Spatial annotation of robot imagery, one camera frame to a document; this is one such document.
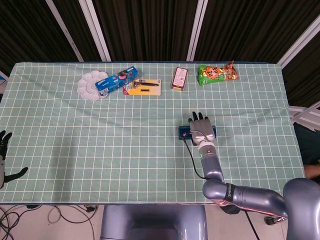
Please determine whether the chrome caster wheel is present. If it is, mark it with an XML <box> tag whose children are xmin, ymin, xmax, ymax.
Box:
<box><xmin>264</xmin><ymin>216</ymin><xmax>286</xmax><ymax>225</ymax></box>

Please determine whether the person's bare forearm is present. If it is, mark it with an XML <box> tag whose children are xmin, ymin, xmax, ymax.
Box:
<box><xmin>303</xmin><ymin>163</ymin><xmax>320</xmax><ymax>180</ymax></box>

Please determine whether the black right hand cable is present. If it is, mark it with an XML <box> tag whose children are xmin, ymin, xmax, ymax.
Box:
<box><xmin>181</xmin><ymin>129</ymin><xmax>260</xmax><ymax>240</ymax></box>

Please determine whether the blue Oreo cookie box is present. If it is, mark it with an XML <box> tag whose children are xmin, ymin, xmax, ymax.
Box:
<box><xmin>95</xmin><ymin>66</ymin><xmax>140</xmax><ymax>97</ymax></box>

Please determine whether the razor on yellow card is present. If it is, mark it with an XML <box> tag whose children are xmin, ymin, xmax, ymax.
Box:
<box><xmin>122</xmin><ymin>78</ymin><xmax>162</xmax><ymax>96</ymax></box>

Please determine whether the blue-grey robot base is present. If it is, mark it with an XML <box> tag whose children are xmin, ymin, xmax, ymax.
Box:
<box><xmin>99</xmin><ymin>204</ymin><xmax>208</xmax><ymax>240</ymax></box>

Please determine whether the thin white partition post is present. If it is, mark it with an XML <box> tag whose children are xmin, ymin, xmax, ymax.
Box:
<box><xmin>45</xmin><ymin>0</ymin><xmax>85</xmax><ymax>62</ymax></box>

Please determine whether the wide double white post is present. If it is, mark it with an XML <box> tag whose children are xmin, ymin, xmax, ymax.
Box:
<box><xmin>78</xmin><ymin>0</ymin><xmax>112</xmax><ymax>62</ymax></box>

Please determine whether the blue folding glasses case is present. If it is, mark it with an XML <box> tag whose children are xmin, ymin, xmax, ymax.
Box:
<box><xmin>178</xmin><ymin>125</ymin><xmax>217</xmax><ymax>141</ymax></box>

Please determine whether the white metal rack frame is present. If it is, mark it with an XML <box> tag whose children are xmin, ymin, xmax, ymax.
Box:
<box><xmin>288</xmin><ymin>104</ymin><xmax>320</xmax><ymax>124</ymax></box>

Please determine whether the black pleated curtain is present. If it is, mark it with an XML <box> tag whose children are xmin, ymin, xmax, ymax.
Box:
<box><xmin>0</xmin><ymin>0</ymin><xmax>320</xmax><ymax>108</ymax></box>

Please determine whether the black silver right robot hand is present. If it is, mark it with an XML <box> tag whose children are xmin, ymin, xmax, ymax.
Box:
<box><xmin>189</xmin><ymin>111</ymin><xmax>217</xmax><ymax>147</ymax></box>

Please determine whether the person in dark shirt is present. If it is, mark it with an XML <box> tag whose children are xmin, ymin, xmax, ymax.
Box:
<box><xmin>293</xmin><ymin>122</ymin><xmax>320</xmax><ymax>167</ymax></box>

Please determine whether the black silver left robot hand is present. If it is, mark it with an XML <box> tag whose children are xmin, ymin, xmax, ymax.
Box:
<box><xmin>0</xmin><ymin>129</ymin><xmax>29</xmax><ymax>190</ymax></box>

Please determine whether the black floor cable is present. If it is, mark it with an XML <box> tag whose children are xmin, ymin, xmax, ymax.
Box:
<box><xmin>0</xmin><ymin>206</ymin><xmax>28</xmax><ymax>240</ymax></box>

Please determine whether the white corner partition post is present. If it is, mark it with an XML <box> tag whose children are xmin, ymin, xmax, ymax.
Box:
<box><xmin>276</xmin><ymin>14</ymin><xmax>320</xmax><ymax>69</ymax></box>

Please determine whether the black velcro arm strap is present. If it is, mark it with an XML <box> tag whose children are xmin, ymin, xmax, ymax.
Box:
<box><xmin>223</xmin><ymin>182</ymin><xmax>236</xmax><ymax>203</ymax></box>

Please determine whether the white flower paint palette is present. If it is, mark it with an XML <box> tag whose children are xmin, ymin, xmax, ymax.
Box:
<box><xmin>76</xmin><ymin>70</ymin><xmax>110</xmax><ymax>102</ymax></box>

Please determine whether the white blue board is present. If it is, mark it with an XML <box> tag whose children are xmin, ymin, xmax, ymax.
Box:
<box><xmin>0</xmin><ymin>69</ymin><xmax>10</xmax><ymax>94</ymax></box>

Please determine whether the small brown red box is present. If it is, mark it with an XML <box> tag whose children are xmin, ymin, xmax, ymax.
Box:
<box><xmin>170</xmin><ymin>66</ymin><xmax>189</xmax><ymax>91</ymax></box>

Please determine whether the green orange snack bag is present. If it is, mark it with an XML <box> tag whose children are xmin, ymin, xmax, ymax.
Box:
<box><xmin>197</xmin><ymin>60</ymin><xmax>240</xmax><ymax>87</ymax></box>

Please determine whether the grey floor cable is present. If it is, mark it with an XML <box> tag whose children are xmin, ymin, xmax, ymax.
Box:
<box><xmin>47</xmin><ymin>205</ymin><xmax>98</xmax><ymax>225</ymax></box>

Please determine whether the green checkered tablecloth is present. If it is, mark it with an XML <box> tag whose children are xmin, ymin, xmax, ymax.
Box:
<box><xmin>0</xmin><ymin>61</ymin><xmax>313</xmax><ymax>205</ymax></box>

